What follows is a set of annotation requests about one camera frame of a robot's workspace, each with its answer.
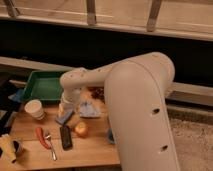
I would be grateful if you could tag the silver fork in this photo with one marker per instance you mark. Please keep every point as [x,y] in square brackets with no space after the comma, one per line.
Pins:
[48,138]

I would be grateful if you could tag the blue cup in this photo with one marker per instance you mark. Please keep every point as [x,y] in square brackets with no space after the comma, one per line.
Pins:
[110,137]

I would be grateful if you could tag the light blue cloth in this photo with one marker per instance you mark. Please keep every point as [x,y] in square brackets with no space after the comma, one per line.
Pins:
[87,110]

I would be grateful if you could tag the yellow red apple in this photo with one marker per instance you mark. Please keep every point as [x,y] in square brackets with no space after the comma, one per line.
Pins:
[81,129]

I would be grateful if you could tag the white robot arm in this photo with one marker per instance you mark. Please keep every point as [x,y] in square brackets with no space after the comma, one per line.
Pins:
[134,90]

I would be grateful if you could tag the white paper cup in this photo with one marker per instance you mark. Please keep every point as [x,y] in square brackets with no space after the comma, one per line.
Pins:
[35,109]

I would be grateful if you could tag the red handled tool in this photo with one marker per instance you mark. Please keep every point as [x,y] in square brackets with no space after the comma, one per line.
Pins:
[40,137]

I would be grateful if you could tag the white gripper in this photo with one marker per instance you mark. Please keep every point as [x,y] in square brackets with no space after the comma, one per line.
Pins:
[68,102]

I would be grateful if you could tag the yellow brush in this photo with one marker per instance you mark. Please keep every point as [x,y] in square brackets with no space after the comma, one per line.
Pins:
[7,146]

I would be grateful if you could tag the blue sponge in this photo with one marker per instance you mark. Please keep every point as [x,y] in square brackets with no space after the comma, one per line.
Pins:
[64,119]

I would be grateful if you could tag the green plastic tray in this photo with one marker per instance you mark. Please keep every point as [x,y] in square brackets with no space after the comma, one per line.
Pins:
[44,86]

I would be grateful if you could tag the black eraser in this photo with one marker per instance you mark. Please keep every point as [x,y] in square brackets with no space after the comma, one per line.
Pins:
[66,138]

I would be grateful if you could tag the blue object beside tray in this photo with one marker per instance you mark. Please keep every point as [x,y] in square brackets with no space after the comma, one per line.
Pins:
[17,96]

